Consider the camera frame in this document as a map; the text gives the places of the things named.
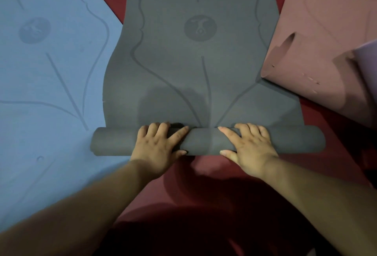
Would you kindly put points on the person's left hand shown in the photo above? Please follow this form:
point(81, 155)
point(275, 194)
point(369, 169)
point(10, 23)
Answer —
point(153, 151)

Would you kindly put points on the person's right hand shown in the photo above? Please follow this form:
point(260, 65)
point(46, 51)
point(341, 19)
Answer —
point(250, 152)

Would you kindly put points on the person's left little finger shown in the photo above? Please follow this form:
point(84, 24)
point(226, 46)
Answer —
point(142, 132)

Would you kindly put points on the person's right thumb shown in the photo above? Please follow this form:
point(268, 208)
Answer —
point(228, 154)

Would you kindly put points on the person's right middle finger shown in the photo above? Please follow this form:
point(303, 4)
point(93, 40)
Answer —
point(243, 130)

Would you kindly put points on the person's left thumb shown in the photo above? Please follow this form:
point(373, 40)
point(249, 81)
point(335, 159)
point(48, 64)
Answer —
point(178, 154)

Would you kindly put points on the person's left middle finger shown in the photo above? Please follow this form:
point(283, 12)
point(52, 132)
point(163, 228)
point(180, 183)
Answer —
point(162, 130)

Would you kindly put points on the person's right little finger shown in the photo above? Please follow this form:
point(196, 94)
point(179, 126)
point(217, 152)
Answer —
point(264, 132)

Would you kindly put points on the grey yoga mat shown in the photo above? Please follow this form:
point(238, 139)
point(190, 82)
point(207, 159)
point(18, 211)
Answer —
point(194, 67)

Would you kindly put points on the person's left forearm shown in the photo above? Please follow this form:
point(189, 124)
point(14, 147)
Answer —
point(73, 208)

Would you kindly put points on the person's right forearm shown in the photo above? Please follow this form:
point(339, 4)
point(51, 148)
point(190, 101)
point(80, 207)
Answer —
point(321, 202)

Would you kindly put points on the person's dark red clothing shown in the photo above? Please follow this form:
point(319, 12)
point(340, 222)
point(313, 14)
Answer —
point(206, 223)

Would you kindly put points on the blue yoga mat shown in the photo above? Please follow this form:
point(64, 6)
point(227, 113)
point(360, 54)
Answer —
point(50, 102)

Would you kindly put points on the pink yoga mat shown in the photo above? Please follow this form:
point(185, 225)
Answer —
point(321, 43)

